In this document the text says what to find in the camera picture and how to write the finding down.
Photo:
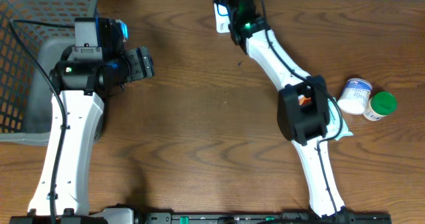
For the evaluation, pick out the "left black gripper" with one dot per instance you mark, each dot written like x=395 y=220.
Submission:
x=127 y=78

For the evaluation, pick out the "white barcode scanner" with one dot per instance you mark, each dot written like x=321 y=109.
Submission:
x=221 y=16

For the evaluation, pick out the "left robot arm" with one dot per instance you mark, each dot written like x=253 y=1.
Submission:
x=80 y=87

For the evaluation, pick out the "white tub with blue label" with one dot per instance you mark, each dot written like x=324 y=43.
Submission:
x=355 y=96

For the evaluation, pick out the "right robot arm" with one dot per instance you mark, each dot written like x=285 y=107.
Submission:
x=303 y=113

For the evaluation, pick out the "green lid jar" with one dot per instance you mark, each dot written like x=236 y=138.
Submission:
x=380 y=105

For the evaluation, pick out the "orange small box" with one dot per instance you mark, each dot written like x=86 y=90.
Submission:
x=303 y=100

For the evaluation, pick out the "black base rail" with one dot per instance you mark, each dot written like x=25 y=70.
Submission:
x=249 y=218

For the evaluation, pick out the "grey plastic mesh basket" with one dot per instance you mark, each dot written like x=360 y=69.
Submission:
x=33 y=30

